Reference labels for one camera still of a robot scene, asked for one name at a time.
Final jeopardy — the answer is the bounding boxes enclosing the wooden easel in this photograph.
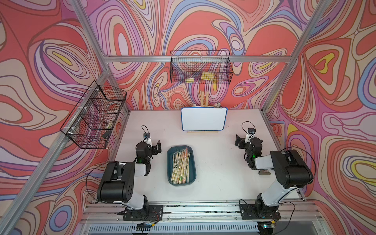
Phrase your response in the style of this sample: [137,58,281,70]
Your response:
[192,91,209,107]

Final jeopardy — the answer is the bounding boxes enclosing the teal storage box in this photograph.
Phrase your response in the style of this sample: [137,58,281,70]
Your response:
[166,146,197,186]

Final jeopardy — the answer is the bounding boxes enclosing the black wire basket left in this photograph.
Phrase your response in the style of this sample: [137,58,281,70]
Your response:
[60,81,127,149]

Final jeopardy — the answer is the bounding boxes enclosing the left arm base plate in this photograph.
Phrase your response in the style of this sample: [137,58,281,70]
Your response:
[123,205,164,222]

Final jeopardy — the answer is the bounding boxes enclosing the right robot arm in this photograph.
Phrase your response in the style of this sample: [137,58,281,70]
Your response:
[235,135,314,219]

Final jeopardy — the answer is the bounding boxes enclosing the black wire basket back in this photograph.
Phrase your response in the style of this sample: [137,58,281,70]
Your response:
[170,49,234,84]

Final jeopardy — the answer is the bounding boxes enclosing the white board blue frame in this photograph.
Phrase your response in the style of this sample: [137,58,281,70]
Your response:
[181,107,228,132]

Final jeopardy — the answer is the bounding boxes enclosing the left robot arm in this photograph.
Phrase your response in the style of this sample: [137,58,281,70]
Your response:
[97,139,162,212]

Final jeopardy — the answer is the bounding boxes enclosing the yellow note large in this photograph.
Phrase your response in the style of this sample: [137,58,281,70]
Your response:
[201,72,215,81]

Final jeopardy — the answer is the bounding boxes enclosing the yellow note small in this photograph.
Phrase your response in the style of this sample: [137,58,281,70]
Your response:
[185,78,194,83]

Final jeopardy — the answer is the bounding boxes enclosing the black wire basket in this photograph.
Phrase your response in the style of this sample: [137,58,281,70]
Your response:
[60,81,127,149]
[170,49,234,84]

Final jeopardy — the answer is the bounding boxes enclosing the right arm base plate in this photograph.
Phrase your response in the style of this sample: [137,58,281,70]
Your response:
[239,202,281,221]

